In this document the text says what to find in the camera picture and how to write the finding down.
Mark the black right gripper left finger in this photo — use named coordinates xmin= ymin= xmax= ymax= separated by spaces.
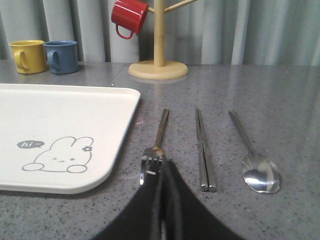
xmin=94 ymin=156 xmax=166 ymax=240

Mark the wooden mug tree stand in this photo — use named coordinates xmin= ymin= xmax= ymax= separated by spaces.
xmin=128 ymin=0 xmax=194 ymax=80

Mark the cream rabbit print tray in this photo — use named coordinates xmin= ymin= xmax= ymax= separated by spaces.
xmin=0 ymin=83 xmax=141 ymax=194

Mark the grey curtain backdrop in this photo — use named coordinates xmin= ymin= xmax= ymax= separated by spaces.
xmin=0 ymin=0 xmax=320 ymax=66

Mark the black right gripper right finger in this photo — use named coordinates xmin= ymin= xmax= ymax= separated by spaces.
xmin=161 ymin=161 xmax=241 ymax=240

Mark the blue enamel mug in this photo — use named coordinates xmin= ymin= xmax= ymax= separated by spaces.
xmin=43 ymin=40 xmax=79 ymax=75

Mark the red enamel mug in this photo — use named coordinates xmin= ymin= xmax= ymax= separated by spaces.
xmin=111 ymin=0 xmax=149 ymax=40

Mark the silver metal fork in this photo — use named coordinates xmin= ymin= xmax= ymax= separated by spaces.
xmin=139 ymin=108 xmax=170 ymax=185

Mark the yellow enamel mug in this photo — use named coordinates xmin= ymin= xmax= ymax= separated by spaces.
xmin=9 ymin=40 xmax=48 ymax=74

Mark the silver metal spoon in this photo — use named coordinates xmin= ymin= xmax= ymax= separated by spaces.
xmin=229 ymin=110 xmax=282 ymax=194

